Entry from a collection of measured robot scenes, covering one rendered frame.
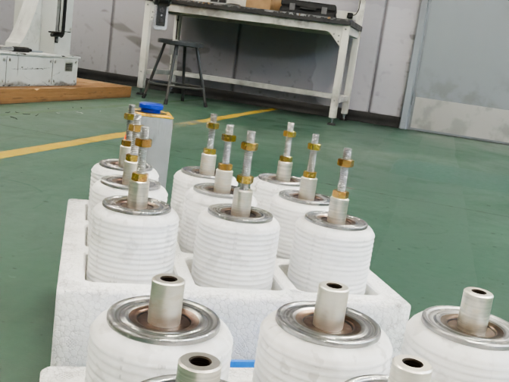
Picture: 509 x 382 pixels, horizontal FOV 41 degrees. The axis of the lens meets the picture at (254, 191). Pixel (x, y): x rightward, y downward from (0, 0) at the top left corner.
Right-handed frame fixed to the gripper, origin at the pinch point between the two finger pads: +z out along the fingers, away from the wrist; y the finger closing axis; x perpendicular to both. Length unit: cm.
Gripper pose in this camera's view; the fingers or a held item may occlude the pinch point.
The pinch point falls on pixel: (160, 17)
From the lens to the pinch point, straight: 115.2
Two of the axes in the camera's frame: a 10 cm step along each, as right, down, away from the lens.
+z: -1.3, 9.7, 2.0
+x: -9.6, -0.8, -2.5
